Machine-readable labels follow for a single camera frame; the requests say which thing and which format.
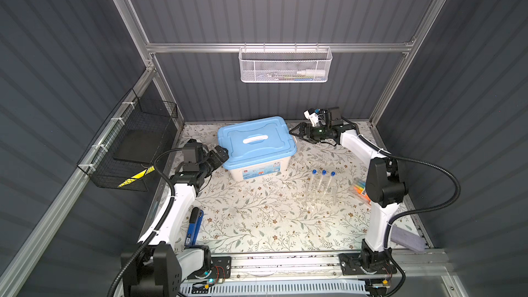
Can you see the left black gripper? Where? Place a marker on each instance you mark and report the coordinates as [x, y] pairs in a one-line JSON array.
[[216, 161]]

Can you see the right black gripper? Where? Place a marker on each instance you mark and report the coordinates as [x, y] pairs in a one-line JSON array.
[[304, 126]]

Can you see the blue-capped test tube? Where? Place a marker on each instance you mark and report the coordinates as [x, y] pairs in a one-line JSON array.
[[331, 181], [322, 180], [314, 181]]

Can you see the blue plastic bin lid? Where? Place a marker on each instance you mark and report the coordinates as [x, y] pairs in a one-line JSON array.
[[256, 142]]

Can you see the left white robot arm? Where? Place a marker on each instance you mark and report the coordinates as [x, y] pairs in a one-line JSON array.
[[163, 231]]

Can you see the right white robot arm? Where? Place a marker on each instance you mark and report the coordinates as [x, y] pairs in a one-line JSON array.
[[384, 184]]

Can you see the white bottle in basket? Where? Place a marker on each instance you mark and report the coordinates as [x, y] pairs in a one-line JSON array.
[[312, 73]]

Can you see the white plastic storage bin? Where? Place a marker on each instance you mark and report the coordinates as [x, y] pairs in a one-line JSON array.
[[258, 166]]

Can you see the coloured marker pack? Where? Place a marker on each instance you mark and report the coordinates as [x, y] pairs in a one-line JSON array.
[[359, 186]]

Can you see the clear acrylic tube rack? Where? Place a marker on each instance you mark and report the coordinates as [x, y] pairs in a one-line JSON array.
[[315, 199]]

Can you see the blue handled tool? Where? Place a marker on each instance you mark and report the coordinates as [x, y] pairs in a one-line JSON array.
[[194, 226]]

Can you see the black wire mesh basket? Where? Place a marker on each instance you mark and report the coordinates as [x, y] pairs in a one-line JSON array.
[[122, 156]]

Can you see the white wire mesh basket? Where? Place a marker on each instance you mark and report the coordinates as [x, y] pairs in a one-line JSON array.
[[280, 64]]

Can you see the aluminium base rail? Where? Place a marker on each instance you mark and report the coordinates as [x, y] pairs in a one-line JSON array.
[[272, 266]]

